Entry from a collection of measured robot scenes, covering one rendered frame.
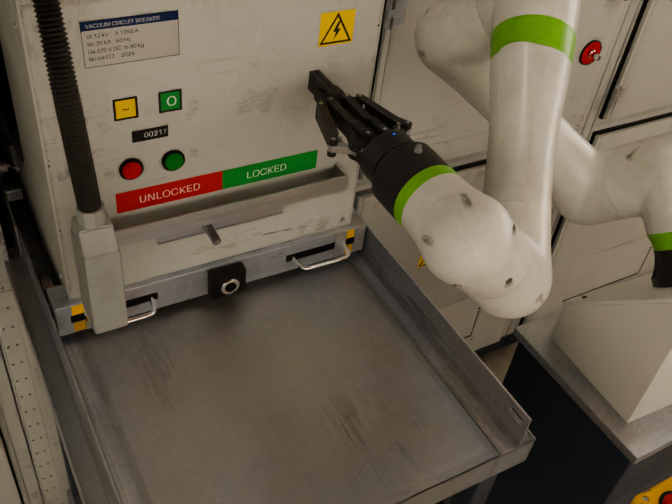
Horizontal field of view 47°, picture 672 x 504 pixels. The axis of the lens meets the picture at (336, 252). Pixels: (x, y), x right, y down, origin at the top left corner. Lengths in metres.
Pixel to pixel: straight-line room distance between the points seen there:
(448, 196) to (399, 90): 0.68
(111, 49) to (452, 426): 0.71
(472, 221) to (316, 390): 0.46
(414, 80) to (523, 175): 0.57
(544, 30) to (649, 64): 0.95
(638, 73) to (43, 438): 1.60
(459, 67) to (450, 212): 0.45
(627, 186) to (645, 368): 0.30
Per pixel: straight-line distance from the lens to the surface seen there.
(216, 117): 1.10
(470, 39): 1.21
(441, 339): 1.26
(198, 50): 1.04
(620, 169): 1.39
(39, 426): 1.77
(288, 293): 1.32
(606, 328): 1.38
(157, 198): 1.14
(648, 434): 1.43
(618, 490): 1.52
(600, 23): 1.81
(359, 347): 1.25
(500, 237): 0.84
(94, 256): 1.02
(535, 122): 1.04
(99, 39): 0.99
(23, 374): 1.64
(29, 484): 1.93
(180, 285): 1.25
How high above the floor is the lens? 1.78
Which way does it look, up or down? 41 degrees down
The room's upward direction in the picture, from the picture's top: 8 degrees clockwise
